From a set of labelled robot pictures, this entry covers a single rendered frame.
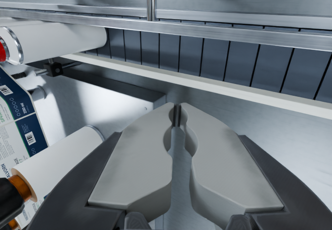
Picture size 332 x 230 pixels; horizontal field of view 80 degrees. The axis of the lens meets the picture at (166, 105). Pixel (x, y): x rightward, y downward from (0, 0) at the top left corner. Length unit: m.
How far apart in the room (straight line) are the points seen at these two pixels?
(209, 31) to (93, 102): 0.37
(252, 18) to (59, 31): 0.28
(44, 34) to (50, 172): 0.28
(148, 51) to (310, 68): 0.24
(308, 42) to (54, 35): 0.32
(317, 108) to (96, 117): 0.45
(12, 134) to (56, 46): 0.39
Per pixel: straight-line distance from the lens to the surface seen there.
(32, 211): 0.89
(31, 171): 0.50
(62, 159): 0.51
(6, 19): 0.50
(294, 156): 0.41
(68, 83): 0.58
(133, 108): 0.43
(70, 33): 0.37
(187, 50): 0.32
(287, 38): 0.21
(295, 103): 0.28
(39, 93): 0.70
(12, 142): 0.70
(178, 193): 0.59
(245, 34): 0.21
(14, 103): 0.68
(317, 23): 0.29
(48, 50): 0.35
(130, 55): 0.39
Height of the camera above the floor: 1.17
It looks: 50 degrees down
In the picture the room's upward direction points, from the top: 127 degrees counter-clockwise
